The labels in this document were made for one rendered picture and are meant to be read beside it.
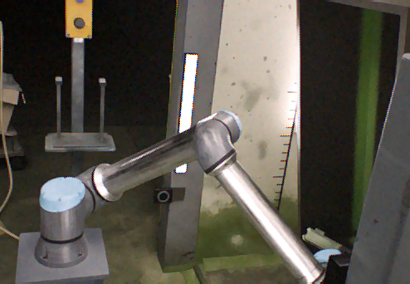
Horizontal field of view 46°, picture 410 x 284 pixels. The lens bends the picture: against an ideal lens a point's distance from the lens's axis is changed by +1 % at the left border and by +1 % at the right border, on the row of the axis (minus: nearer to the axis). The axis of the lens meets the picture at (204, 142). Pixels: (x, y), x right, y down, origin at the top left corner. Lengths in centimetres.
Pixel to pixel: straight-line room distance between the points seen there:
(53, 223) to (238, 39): 126
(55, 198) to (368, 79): 137
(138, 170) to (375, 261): 131
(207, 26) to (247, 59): 27
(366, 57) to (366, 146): 42
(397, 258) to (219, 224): 235
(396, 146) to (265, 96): 214
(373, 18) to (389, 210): 173
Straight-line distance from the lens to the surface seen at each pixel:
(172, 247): 275
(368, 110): 224
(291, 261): 147
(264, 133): 261
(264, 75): 250
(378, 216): 44
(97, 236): 196
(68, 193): 170
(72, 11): 237
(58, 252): 178
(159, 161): 163
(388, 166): 43
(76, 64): 247
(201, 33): 233
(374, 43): 213
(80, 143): 242
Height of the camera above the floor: 169
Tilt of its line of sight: 21 degrees down
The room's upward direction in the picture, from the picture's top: 6 degrees clockwise
